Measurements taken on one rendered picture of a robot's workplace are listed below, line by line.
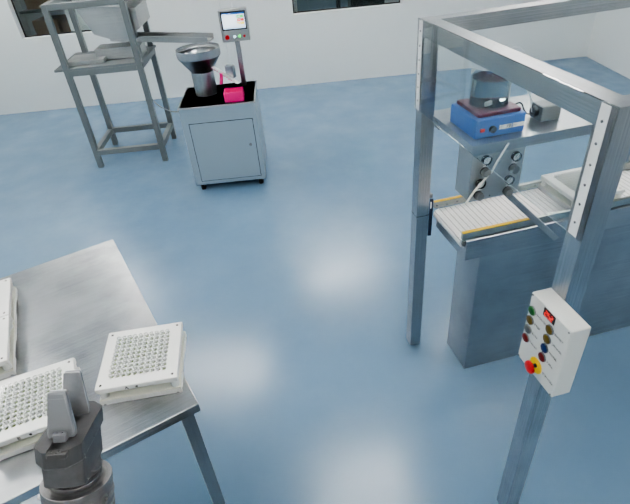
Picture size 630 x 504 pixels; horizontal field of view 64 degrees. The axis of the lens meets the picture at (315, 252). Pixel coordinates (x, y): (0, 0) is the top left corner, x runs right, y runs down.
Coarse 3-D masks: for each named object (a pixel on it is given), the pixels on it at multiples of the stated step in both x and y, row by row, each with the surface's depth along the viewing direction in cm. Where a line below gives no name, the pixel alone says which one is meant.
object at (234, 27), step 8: (224, 8) 405; (232, 8) 402; (240, 8) 401; (224, 16) 403; (232, 16) 403; (240, 16) 403; (224, 24) 406; (232, 24) 406; (240, 24) 407; (248, 24) 408; (224, 32) 410; (232, 32) 410; (240, 32) 411; (248, 32) 411; (224, 40) 413; (232, 40) 414; (240, 40) 414; (240, 48) 422; (240, 56) 425; (240, 64) 429; (240, 72) 433
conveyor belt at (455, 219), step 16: (624, 176) 241; (448, 208) 230; (464, 208) 229; (480, 208) 228; (496, 208) 227; (512, 208) 226; (528, 208) 225; (448, 224) 220; (464, 224) 218; (480, 224) 217
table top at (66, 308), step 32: (64, 256) 220; (96, 256) 219; (32, 288) 203; (64, 288) 202; (96, 288) 200; (128, 288) 199; (32, 320) 187; (64, 320) 186; (96, 320) 185; (128, 320) 183; (32, 352) 174; (64, 352) 172; (96, 352) 171; (128, 416) 149; (160, 416) 148; (0, 480) 135; (32, 480) 134
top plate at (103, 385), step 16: (112, 336) 167; (176, 336) 164; (112, 352) 161; (176, 352) 158; (160, 368) 154; (176, 368) 153; (96, 384) 150; (112, 384) 150; (128, 384) 149; (144, 384) 150
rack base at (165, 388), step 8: (184, 336) 171; (184, 344) 168; (184, 352) 166; (160, 384) 154; (168, 384) 154; (112, 392) 153; (120, 392) 153; (128, 392) 153; (136, 392) 153; (144, 392) 152; (152, 392) 153; (160, 392) 153; (168, 392) 154; (176, 392) 154; (104, 400) 152; (112, 400) 152; (120, 400) 152; (128, 400) 153
